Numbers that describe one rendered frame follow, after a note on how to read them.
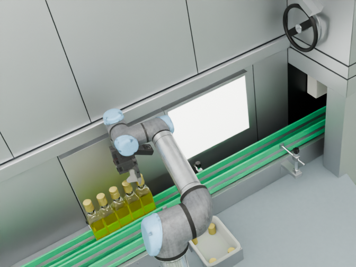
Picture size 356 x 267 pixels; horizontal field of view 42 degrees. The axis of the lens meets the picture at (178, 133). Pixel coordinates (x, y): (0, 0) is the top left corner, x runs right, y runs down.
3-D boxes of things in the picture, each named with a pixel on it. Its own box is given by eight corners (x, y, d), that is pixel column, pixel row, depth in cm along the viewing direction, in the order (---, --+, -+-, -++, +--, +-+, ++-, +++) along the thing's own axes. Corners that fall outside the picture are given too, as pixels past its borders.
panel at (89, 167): (248, 125, 231) (243, 68, 209) (251, 128, 228) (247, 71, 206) (83, 210, 206) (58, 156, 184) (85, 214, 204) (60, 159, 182)
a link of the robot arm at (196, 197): (230, 212, 137) (166, 105, 166) (196, 225, 134) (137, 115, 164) (228, 231, 145) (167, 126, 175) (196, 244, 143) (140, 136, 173)
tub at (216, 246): (216, 224, 216) (214, 213, 210) (244, 258, 200) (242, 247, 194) (184, 243, 211) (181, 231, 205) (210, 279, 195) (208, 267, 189)
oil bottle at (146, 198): (154, 211, 211) (144, 179, 198) (160, 219, 207) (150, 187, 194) (143, 217, 210) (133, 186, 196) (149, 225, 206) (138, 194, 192)
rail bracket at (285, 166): (285, 168, 231) (285, 134, 217) (308, 187, 219) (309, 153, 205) (277, 172, 230) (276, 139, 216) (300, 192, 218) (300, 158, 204)
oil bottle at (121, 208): (132, 224, 208) (120, 192, 194) (137, 232, 204) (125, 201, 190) (121, 230, 206) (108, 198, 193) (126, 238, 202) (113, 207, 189)
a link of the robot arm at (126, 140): (146, 133, 159) (136, 116, 167) (116, 144, 157) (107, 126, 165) (150, 150, 164) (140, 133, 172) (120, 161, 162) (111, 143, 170)
